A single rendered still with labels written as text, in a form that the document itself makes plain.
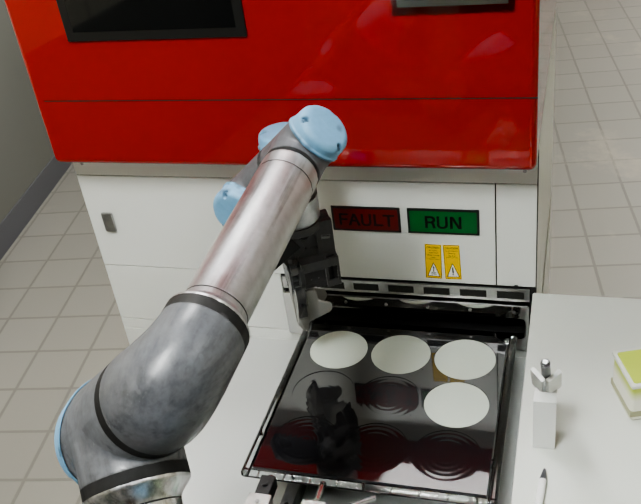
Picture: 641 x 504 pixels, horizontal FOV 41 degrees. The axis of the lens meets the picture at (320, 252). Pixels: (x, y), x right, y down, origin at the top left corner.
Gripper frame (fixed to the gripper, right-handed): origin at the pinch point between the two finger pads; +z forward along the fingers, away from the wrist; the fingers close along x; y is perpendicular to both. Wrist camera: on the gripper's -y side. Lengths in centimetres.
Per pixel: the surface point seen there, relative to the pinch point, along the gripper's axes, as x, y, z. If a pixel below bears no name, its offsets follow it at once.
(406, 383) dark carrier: -12.5, 13.8, 7.4
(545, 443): -38.6, 24.9, -0.2
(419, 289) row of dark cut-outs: 3.0, 22.0, 1.2
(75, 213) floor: 249, -63, 97
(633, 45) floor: 299, 250, 97
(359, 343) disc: 0.1, 9.6, 7.3
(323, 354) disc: -0.3, 3.0, 7.3
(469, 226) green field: -1.4, 29.8, -12.1
